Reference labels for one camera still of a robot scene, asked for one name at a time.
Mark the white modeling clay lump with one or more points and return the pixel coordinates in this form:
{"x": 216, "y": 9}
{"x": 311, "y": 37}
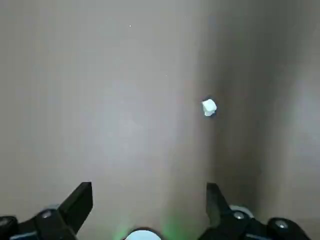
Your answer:
{"x": 208, "y": 107}

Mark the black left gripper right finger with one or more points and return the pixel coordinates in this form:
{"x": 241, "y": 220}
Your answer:
{"x": 232, "y": 225}

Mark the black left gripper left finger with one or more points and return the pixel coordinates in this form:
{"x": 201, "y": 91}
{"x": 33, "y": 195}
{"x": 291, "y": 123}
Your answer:
{"x": 62, "y": 220}

